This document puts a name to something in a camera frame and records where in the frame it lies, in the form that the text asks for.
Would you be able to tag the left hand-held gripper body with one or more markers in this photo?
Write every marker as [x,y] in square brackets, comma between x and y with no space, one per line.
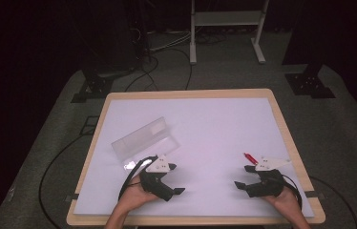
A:
[156,181]

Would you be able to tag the red pen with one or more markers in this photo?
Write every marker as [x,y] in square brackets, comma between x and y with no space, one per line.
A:
[250,157]

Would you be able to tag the white table sheet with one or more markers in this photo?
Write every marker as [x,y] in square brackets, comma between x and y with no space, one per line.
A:
[211,133]

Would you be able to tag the clear plastic case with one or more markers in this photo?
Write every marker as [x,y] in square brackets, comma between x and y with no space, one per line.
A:
[144,140]

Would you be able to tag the white metal desk frame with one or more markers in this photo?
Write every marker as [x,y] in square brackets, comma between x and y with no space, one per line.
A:
[227,18]

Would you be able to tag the person's right hand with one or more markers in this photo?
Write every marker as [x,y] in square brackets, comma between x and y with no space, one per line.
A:
[284,200]

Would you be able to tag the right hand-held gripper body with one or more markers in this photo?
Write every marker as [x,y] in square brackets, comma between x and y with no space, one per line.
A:
[267,187]

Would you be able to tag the black stand base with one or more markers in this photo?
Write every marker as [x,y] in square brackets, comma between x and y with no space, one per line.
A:
[94,87]
[310,84]

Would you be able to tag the person's left hand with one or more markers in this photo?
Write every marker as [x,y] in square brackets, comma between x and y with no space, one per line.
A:
[133,195]

